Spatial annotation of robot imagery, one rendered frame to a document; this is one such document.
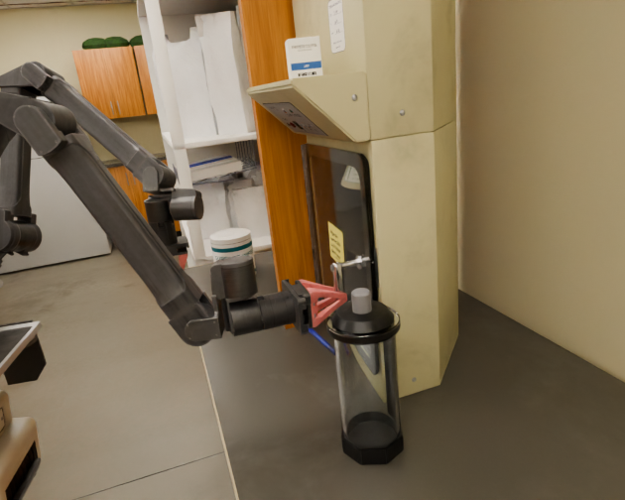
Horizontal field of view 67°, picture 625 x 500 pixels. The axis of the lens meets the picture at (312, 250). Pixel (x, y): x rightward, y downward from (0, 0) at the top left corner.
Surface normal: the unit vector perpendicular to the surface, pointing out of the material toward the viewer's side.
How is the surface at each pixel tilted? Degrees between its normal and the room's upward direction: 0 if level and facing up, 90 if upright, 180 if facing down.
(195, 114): 93
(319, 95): 90
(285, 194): 90
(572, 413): 0
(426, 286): 90
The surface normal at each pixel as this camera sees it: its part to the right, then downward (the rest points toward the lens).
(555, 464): -0.11, -0.94
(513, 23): -0.94, 0.20
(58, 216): 0.33, 0.26
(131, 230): 0.11, 0.18
